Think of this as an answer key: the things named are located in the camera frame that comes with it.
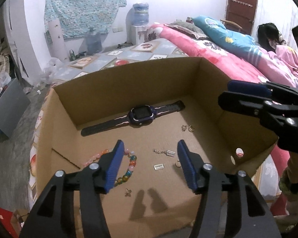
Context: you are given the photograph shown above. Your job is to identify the gold butterfly pendant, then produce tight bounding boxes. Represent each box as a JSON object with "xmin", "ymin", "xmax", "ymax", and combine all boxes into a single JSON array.
[{"xmin": 125, "ymin": 188, "xmax": 132, "ymax": 197}]

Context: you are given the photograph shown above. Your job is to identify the purple pink smart watch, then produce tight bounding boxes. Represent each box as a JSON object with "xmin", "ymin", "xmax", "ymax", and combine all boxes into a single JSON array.
[{"xmin": 81, "ymin": 101, "xmax": 186, "ymax": 136}]

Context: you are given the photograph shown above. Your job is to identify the pink floral blanket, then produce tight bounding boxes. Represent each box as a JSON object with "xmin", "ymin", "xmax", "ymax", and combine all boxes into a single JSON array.
[{"xmin": 145, "ymin": 24, "xmax": 290, "ymax": 215}]

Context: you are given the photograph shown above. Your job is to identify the silver rectangular charm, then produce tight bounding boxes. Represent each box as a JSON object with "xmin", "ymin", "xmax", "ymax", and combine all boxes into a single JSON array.
[{"xmin": 153, "ymin": 163, "xmax": 165, "ymax": 171}]

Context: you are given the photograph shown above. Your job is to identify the small gold earrings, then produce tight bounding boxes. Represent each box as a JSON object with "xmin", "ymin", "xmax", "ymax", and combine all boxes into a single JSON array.
[{"xmin": 181, "ymin": 125, "xmax": 195, "ymax": 132}]

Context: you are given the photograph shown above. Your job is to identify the teal blue pillow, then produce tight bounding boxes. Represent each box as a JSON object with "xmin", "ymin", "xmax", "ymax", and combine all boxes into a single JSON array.
[{"xmin": 193, "ymin": 15, "xmax": 263, "ymax": 67}]

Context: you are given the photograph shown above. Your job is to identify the person lying in bed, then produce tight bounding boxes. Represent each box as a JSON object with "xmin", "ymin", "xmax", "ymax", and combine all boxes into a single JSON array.
[{"xmin": 257, "ymin": 23, "xmax": 286, "ymax": 53}]

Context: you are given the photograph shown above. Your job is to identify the brown cardboard box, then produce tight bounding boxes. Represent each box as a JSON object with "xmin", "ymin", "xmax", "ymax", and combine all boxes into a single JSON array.
[{"xmin": 35, "ymin": 56, "xmax": 280, "ymax": 238}]

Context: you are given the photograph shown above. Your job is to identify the brown wooden door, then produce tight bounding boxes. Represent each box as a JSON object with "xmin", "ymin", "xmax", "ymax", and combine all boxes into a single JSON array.
[{"xmin": 224, "ymin": 0, "xmax": 258, "ymax": 35}]

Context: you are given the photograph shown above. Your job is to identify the grey storage box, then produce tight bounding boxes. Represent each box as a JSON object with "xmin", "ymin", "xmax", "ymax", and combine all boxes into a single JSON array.
[{"xmin": 0, "ymin": 79, "xmax": 30, "ymax": 138}]

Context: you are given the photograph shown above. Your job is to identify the red gift bag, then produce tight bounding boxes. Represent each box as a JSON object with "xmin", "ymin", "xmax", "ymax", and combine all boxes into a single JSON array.
[{"xmin": 0, "ymin": 208, "xmax": 21, "ymax": 238}]

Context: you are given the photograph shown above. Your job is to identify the white water dispenser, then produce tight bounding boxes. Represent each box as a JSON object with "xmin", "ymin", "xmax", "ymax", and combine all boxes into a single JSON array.
[{"xmin": 130, "ymin": 25, "xmax": 148, "ymax": 45}]

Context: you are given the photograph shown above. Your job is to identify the blue water jug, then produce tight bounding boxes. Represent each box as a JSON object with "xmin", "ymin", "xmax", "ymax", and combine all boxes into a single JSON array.
[{"xmin": 132, "ymin": 3, "xmax": 149, "ymax": 26}]

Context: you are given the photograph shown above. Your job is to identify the teal patterned hanging cloth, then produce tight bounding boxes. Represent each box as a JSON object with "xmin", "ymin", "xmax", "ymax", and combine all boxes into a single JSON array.
[{"xmin": 44, "ymin": 0, "xmax": 127, "ymax": 39}]

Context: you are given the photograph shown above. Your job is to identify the colourful bead bracelet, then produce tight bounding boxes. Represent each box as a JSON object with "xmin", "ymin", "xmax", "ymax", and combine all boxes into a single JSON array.
[{"xmin": 83, "ymin": 148, "xmax": 138, "ymax": 188}]

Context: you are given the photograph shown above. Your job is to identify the silver chain charm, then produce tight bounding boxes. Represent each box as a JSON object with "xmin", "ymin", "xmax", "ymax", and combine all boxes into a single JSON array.
[{"xmin": 153, "ymin": 149, "xmax": 175, "ymax": 157}]

